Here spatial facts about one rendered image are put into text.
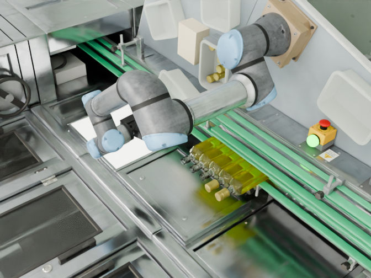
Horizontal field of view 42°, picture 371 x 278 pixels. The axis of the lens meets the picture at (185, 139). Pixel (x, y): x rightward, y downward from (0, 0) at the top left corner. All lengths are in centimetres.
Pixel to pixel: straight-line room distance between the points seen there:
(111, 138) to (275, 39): 64
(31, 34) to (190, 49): 76
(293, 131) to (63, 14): 135
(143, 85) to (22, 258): 87
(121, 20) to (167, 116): 136
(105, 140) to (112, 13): 105
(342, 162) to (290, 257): 39
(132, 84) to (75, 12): 133
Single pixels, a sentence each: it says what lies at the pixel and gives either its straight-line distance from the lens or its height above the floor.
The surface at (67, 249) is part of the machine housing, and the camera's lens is 188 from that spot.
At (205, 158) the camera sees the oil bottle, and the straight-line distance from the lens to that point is 191.
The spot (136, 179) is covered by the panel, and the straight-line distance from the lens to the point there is 204.
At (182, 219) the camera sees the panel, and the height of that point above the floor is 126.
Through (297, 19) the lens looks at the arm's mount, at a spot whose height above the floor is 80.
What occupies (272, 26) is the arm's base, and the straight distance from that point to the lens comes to 168.
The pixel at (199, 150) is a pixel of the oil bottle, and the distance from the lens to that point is 194.
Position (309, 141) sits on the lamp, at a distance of 179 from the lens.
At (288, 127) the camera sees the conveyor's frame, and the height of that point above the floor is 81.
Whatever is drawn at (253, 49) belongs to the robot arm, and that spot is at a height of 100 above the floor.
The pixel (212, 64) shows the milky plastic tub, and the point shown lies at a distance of 217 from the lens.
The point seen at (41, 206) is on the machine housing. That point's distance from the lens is 206.
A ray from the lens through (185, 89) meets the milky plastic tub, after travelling 180.
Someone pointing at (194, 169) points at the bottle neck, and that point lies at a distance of 189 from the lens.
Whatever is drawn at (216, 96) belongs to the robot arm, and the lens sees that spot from 147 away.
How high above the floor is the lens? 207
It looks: 30 degrees down
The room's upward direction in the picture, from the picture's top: 116 degrees counter-clockwise
